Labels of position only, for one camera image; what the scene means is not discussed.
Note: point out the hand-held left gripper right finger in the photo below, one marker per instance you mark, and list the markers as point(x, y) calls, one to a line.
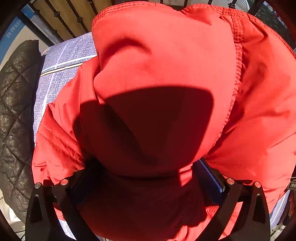
point(211, 179)

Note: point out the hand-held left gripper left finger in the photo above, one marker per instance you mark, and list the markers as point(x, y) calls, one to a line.
point(81, 186)

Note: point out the red jacket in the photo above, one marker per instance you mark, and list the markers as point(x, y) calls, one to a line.
point(161, 58)

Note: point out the black quilted leather jacket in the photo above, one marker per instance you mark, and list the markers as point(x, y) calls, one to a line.
point(16, 104)

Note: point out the blue board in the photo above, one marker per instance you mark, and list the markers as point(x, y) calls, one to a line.
point(16, 30)

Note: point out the black metal bed rail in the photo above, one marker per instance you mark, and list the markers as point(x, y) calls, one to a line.
point(79, 19)

